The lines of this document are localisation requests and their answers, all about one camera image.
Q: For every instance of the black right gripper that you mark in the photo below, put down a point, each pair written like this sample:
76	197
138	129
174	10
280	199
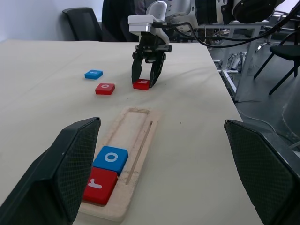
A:
151	48

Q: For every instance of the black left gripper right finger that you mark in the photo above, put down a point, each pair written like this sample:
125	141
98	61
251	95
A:
267	175

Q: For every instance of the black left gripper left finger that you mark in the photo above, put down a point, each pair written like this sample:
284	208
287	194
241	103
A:
47	178

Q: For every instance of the red letter b block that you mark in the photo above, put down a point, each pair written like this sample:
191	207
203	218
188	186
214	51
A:
141	84

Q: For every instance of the red letter o block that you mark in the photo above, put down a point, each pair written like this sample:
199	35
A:
105	89

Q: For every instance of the red letter r block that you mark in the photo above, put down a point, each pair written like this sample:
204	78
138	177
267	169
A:
99	187

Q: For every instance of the blue letter t block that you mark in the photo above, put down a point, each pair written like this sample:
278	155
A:
93	74

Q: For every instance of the wooden letter tray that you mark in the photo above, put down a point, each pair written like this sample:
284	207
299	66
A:
140	131

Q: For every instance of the blue letter o block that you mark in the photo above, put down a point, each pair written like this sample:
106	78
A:
110	159

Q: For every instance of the silver and black robot torso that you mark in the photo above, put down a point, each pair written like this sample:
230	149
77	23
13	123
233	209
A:
253	9

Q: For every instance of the person in dark clothing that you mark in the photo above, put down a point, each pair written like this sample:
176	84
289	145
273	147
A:
119	23

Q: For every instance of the black mesh office chair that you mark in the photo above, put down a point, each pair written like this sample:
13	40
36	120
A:
82	23

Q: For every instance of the crumpled silver bundle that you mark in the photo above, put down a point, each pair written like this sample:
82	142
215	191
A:
236	61

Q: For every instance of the black folding chair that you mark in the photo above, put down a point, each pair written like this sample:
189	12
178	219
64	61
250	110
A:
284	50

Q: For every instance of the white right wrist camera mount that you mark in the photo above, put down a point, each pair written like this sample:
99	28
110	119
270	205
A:
140	22

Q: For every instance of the white metal desk frame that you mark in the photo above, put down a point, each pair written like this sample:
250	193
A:
243	70

